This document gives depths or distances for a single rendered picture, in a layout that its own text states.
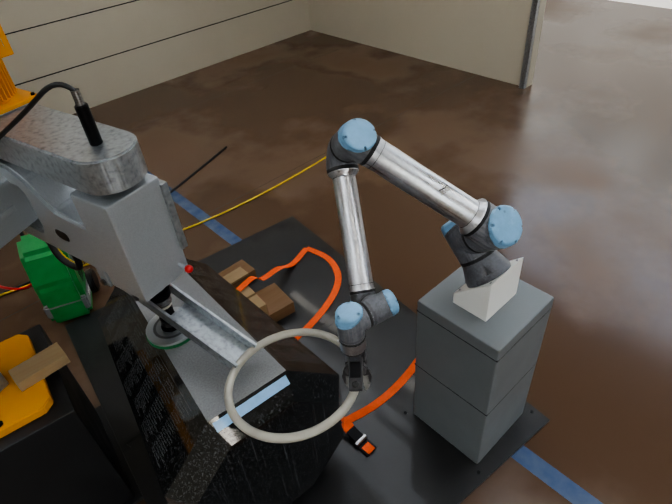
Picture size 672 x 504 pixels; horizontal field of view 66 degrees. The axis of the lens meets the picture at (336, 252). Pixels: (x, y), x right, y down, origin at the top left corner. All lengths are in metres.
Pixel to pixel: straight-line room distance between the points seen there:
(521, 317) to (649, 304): 1.63
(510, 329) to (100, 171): 1.56
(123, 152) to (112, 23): 5.37
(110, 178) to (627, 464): 2.54
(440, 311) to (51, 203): 1.55
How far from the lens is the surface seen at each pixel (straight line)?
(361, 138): 1.73
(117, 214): 1.80
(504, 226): 1.89
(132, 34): 7.15
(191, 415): 2.05
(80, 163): 1.74
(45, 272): 3.70
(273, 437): 1.75
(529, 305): 2.25
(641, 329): 3.55
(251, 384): 2.02
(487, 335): 2.10
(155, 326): 2.31
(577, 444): 2.93
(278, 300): 3.33
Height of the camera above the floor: 2.41
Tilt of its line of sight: 40 degrees down
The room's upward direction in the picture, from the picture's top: 6 degrees counter-clockwise
